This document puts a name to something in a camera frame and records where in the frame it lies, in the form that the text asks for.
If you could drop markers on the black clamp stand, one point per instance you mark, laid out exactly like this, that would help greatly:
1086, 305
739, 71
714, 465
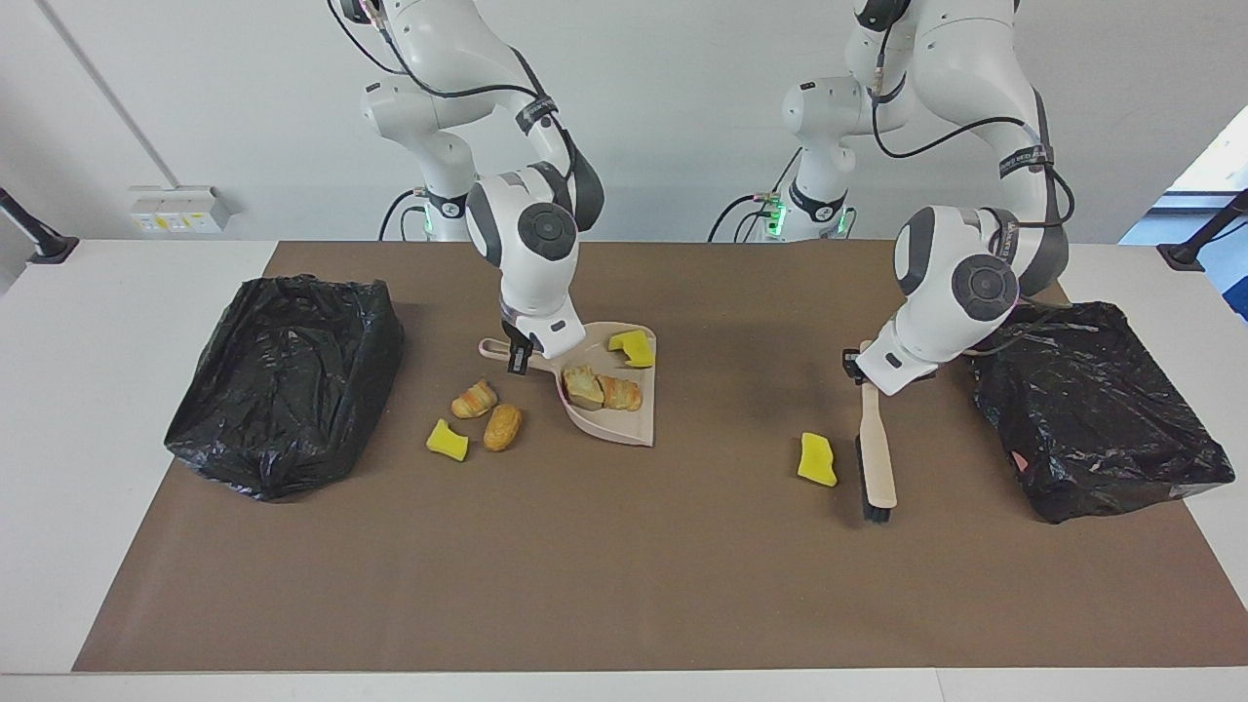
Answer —
1185, 255
49, 249

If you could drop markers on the white wall outlet box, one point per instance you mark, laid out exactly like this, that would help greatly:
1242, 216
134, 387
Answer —
180, 210

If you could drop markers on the beige plastic dustpan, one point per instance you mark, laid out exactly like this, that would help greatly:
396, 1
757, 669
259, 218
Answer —
614, 424

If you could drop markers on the beige hand brush black bristles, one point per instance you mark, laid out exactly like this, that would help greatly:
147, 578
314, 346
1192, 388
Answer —
877, 458

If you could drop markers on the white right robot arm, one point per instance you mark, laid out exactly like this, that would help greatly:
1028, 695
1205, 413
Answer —
526, 283

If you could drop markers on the black bag-lined bin pink patch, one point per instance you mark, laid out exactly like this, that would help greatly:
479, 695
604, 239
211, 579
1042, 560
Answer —
1092, 409

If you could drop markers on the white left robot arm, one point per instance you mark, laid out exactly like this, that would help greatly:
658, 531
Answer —
946, 312

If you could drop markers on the brown oval bread roll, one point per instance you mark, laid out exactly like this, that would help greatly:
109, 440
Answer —
503, 427

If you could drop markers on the striped croissant piece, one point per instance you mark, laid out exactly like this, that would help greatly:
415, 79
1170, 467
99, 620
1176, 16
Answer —
583, 387
475, 400
622, 393

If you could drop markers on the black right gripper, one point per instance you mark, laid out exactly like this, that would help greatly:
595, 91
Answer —
515, 331

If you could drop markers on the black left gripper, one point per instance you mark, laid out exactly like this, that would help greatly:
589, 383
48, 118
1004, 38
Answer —
852, 365

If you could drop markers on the brown table mat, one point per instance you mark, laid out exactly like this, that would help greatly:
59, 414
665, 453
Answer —
634, 565

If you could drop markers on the yellow sponge piece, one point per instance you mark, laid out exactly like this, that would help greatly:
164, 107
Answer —
448, 442
817, 460
632, 347

